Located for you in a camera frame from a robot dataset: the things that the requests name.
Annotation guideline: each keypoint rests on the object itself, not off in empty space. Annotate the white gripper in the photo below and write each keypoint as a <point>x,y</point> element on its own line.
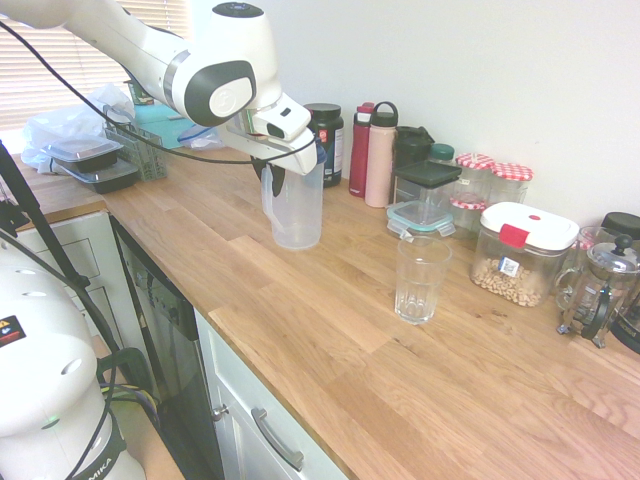
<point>290,157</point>

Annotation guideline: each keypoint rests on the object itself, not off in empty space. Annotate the clear plastic pitcher blue lid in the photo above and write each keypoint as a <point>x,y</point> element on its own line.
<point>297,215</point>

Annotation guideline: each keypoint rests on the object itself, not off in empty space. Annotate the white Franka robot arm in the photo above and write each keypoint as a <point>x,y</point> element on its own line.
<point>150,50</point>

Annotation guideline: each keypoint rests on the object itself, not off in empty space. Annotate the red water bottle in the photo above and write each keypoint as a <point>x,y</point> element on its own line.
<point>361,150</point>

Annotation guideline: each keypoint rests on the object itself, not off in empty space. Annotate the pink water bottle black cap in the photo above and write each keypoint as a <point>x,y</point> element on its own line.
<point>378,170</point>

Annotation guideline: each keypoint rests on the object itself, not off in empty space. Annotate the black supplement tub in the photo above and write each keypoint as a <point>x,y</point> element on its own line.
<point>330,130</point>

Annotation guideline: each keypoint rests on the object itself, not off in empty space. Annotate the clear zip bag blue seal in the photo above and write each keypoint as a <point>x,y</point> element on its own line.
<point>200,140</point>

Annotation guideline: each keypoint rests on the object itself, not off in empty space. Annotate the grey cutlery basket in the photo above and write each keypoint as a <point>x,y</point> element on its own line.
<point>147,165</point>

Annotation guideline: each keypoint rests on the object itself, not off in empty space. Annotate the teal box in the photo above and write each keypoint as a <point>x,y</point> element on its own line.
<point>155,125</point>

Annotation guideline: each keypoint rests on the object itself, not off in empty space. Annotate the black shaker bottle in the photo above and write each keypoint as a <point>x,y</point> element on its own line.
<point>412,145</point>

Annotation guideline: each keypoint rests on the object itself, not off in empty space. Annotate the green paper cup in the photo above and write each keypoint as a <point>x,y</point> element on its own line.
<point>137,97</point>

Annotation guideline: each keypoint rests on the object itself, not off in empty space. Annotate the glass food container teal lid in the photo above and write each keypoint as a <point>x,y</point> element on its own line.
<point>417,220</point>

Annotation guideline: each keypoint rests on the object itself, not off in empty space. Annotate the clear canister square dark lid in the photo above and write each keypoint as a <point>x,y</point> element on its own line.
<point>427,172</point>

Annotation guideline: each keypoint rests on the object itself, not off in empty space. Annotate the black takeout container clear lid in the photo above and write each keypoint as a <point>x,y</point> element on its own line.
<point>105,177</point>
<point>82,150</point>

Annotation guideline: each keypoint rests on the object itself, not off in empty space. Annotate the jar with green lid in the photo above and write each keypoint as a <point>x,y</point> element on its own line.
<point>442,151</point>

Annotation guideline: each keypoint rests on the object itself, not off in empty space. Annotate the clear drinking glass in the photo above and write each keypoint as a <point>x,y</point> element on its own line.
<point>422,300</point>

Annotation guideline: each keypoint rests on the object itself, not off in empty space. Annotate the small jar red checked lid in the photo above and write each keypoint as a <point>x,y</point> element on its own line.
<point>467,202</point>

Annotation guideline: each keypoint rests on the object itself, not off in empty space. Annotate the glass jar red checked lid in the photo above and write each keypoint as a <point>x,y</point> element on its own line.
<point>475,161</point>
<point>511,172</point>

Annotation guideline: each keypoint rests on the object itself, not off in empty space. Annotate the black dishwasher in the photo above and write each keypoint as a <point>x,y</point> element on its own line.
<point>175,360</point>

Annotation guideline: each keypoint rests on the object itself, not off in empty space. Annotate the white plastic bag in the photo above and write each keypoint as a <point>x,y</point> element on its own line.
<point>65,120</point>

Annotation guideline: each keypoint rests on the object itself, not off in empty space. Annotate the black tripod leg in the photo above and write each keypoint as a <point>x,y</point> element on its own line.
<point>27,192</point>

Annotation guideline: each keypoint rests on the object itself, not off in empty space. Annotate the silver cabinet knob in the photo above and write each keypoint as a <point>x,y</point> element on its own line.
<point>220,411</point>

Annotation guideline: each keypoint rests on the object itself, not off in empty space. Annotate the window blinds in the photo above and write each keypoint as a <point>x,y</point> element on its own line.
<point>30,85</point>

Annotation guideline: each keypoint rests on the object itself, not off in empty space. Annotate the cereal container white lid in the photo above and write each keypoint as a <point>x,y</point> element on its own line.
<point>520,275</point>

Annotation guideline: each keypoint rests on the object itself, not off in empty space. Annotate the jar with black lid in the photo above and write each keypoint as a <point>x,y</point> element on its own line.
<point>622,222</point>

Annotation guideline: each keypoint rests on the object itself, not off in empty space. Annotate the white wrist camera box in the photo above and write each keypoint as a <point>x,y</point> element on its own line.
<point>285,120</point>

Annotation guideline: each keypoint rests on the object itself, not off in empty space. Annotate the glass french press chrome frame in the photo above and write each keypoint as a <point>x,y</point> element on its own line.
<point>612,265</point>

